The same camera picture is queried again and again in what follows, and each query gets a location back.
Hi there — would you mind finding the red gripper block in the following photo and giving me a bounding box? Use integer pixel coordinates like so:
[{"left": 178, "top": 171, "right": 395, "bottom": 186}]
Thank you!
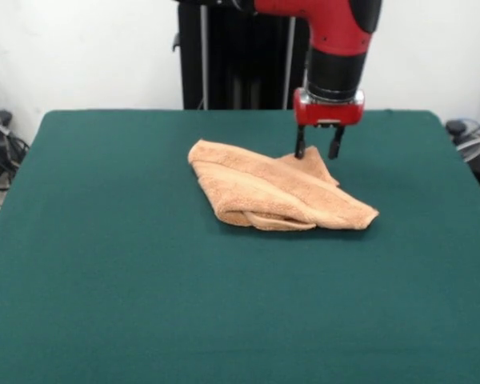
[{"left": 292, "top": 88, "right": 366, "bottom": 160}]

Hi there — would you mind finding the tan terry towel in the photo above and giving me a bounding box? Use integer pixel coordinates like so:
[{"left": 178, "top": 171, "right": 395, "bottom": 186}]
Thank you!
[{"left": 186, "top": 138, "right": 381, "bottom": 232}]

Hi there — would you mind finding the dark green table cloth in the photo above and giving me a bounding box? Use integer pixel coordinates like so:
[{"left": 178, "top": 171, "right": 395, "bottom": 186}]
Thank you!
[{"left": 0, "top": 108, "right": 480, "bottom": 384}]

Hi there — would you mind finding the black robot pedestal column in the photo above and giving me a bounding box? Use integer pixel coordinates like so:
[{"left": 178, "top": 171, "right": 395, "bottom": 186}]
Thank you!
[{"left": 171, "top": 0, "right": 313, "bottom": 111}]

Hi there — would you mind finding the grey coiled cable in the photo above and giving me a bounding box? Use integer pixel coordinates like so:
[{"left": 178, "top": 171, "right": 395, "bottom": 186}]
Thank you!
[{"left": 455, "top": 118, "right": 480, "bottom": 189}]

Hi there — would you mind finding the black cable bundle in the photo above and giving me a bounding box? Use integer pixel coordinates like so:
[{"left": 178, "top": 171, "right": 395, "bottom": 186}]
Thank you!
[{"left": 0, "top": 119, "right": 31, "bottom": 193}]

